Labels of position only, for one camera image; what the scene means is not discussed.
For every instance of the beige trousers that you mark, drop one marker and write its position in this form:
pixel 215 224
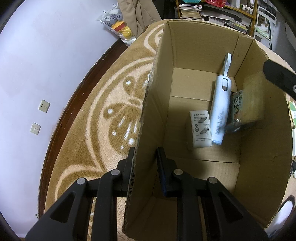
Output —
pixel 138 16

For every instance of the beige wall socket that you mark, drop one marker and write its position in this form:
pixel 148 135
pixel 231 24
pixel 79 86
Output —
pixel 35 128
pixel 44 106

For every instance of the white metal cart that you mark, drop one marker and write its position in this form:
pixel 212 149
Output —
pixel 266 14

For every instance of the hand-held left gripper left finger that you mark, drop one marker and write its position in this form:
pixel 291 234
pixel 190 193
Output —
pixel 126 171

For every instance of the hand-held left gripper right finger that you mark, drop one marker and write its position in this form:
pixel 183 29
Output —
pixel 163 176

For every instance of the clear bag of plush toys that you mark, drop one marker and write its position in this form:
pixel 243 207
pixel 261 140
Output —
pixel 118 24

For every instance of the brown cardboard box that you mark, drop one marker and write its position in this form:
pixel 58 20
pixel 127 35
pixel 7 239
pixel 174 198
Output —
pixel 208 166

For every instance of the red patterned gift bag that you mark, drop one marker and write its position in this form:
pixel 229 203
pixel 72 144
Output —
pixel 216 2

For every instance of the white printed box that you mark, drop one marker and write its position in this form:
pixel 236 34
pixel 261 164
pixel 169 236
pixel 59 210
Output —
pixel 200 129

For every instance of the wooden shelf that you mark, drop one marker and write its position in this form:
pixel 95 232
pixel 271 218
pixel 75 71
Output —
pixel 254 16

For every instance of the white slipper with brown trim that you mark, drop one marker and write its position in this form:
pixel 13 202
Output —
pixel 281 215

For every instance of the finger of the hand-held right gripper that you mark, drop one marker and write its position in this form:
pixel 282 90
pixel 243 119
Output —
pixel 279 75

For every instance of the teal bag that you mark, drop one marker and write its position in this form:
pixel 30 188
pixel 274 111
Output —
pixel 190 1

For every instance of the green oval board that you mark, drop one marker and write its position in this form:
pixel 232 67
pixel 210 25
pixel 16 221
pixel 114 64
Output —
pixel 292 113

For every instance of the pale green packets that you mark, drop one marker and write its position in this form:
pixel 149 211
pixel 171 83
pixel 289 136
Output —
pixel 262 30

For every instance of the pile of flat books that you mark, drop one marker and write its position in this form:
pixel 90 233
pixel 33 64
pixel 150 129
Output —
pixel 229 22

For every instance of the beige patterned blanket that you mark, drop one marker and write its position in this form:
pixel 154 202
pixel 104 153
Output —
pixel 92 129

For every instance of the stack of old books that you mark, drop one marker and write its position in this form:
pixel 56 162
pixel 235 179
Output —
pixel 190 11

